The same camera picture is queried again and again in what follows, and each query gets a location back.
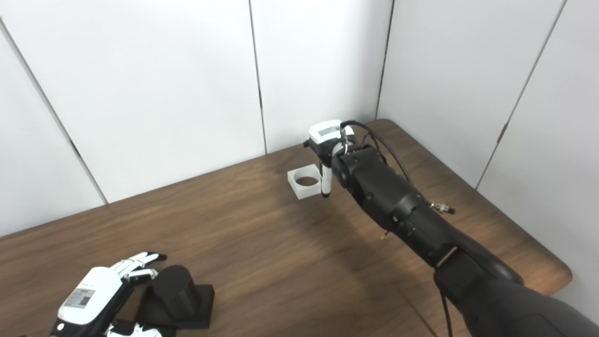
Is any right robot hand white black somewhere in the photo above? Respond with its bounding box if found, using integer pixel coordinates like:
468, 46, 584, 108
303, 120, 356, 198

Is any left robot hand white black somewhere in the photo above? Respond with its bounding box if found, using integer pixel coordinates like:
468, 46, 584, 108
49, 252, 176, 337

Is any white square piece with hole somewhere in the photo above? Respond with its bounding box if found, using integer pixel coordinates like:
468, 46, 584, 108
287, 164, 328, 200

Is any black peg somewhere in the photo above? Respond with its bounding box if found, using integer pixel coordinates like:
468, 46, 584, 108
136, 265, 215, 330

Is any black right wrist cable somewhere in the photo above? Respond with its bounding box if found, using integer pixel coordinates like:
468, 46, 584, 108
341, 121, 457, 215

